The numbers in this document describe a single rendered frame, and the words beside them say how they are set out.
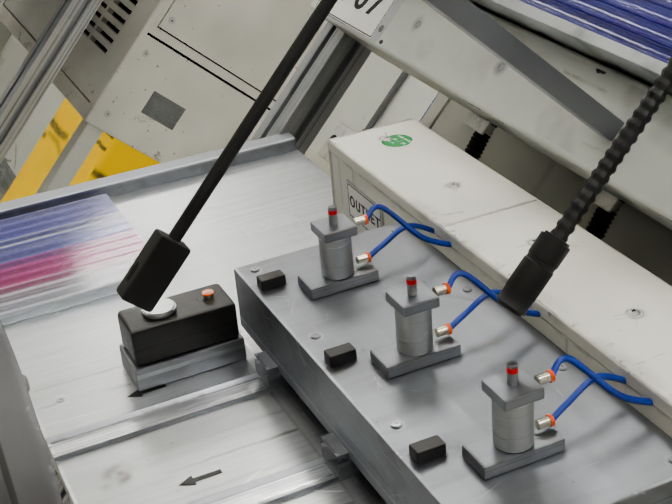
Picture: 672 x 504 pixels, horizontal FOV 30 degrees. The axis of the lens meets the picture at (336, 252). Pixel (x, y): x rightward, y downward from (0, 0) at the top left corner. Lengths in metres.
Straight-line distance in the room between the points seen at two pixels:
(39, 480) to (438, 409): 0.53
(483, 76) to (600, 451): 0.38
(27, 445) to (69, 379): 0.70
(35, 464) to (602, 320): 0.58
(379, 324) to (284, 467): 0.11
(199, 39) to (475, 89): 1.06
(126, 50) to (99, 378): 1.13
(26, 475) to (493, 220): 0.69
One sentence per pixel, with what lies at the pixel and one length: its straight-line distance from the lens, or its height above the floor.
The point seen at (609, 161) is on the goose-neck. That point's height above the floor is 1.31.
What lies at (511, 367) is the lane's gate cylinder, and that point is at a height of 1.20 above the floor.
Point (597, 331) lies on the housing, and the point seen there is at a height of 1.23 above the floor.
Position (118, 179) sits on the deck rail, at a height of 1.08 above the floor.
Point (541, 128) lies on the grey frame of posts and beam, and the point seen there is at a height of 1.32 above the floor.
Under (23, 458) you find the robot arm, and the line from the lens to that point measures 0.20.
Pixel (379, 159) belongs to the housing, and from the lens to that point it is 0.98.
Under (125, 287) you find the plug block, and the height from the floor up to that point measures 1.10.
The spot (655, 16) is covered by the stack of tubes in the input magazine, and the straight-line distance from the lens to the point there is 0.85.
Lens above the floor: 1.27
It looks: 7 degrees down
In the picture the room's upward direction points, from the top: 34 degrees clockwise
